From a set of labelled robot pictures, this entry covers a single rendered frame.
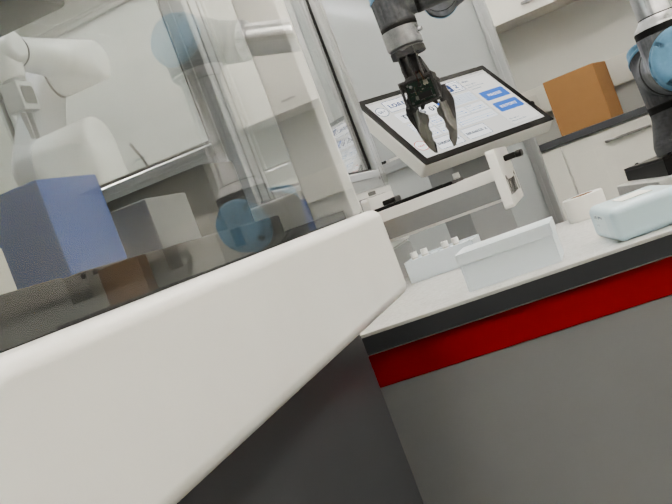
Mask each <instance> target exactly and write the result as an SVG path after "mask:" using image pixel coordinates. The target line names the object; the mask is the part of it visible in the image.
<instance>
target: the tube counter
mask: <svg viewBox="0 0 672 504"><path fill-rule="evenodd" d="M453 98H454V101H455V106H459V105H462V104H465V103H468V102H471V101H474V100H477V99H479V98H477V97H476V96H475V95H473V94H472V93H471V92H470V91H468V92H464V93H461V94H458V95H455V96H453ZM438 106H439V103H438V104H436V103H434V102H433V103H429V104H427V105H425V107H426V108H428V109H429V110H430V111H431V112H432V113H437V108H438Z"/></svg>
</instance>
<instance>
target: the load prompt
mask: <svg viewBox="0 0 672 504"><path fill-rule="evenodd" d="M444 84H446V87H447V89H448V90H449V91H450V92H451V94H453V93H457V92H460V91H463V90H466V88H464V87H463V86H462V85H461V84H459V83H458V82H457V81H455V80H454V81H451V82H448V83H444ZM381 104H382V105H383V106H384V107H385V108H387V109H388V110H389V111H390V112H391V113H392V112H396V111H399V110H402V109H405V108H406V105H405V103H404V100H403V97H402V96H401V97H398V98H395V99H391V100H388V101H385V102H381Z"/></svg>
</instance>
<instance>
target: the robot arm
mask: <svg viewBox="0 0 672 504"><path fill-rule="evenodd" d="M463 1H464V0H369V3H370V8H372V11H373V14H374V16H375V19H376V21H377V24H378V27H379V29H380V32H381V34H382V38H383V41H384V44H385V46H386V49H387V52H388V54H390V55H391V59H392V61H393V62H399V65H400V68H401V72H402V74H403V76H404V78H405V81H404V82H402V83H399V84H398V87H399V89H400V92H401V95H402V97H403V100H404V103H405V105H406V114H407V117H408V119H409V120H410V122H411V123H412V124H413V126H414V127H415V128H416V130H417V132H418V134H419V135H420V137H421V138H422V140H423V141H424V142H425V144H426V145H427V146H428V147H429V148H430V149H431V150H432V151H433V152H435V153H438V150H437V144H436V142H435V141H434V140H433V137H432V134H433V133H432V131H431V130H430V128H429V121H430V120H429V116H428V114H426V113H423V112H420V110H419V107H421V109H422V110H423V109H425V105H427V104H429V103H431V102H434V103H436V104H438V103H439V106H438V108H437V113H438V115H439V116H440V117H442V118H443V120H444V122H445V127H446V128H447V130H448V131H449V138H450V140H451V142H452V144H453V146H455V145H456V143H457V137H458V130H457V119H456V108H455V101H454V98H453V96H452V94H451V92H450V91H449V90H448V89H447V87H446V84H442V85H441V83H440V82H439V80H440V78H439V77H437V76H436V73H435V72H433V71H431V70H430V69H429V68H428V66H427V65H426V64H425V62H424V61H423V59H422V58H421V57H420V56H418V54H420V53H421V52H423V51H425V50H426V47H425V44H424V43H423V37H422V34H421V33H420V32H419V31H421V30H422V29H423V28H422V26H421V25H420V26H418V24H417V20H416V17H415V15H414V14H416V13H420V12H422V11H425V12H426V13H427V14H428V15H430V16H431V17H433V18H436V19H444V18H447V17H449V16H450V15H451V14H452V13H453V12H454V11H455V10H456V8H457V6H458V5H459V4H461V3H462V2H463ZM629 1H630V4H631V6H632V9H633V12H634V15H635V17H636V20H637V23H638V26H637V29H636V31H635V33H634V35H633V36H634V39H635V41H636V44H635V45H634V46H632V47H631V48H630V49H629V50H628V52H627V54H626V59H627V62H628V68H629V70H630V71H631V72H632V75H633V77H634V79H635V82H636V84H637V87H638V89H639V92H640V94H641V96H642V99H643V101H644V104H645V106H646V108H647V111H648V113H649V116H650V118H651V121H652V133H653V148H654V151H655V153H656V156H657V158H658V157H661V156H664V155H667V153H669V152H671V153H672V0H629ZM405 93H406V94H407V99H406V96H405ZM439 99H440V101H439V102H438V100H439Z"/></svg>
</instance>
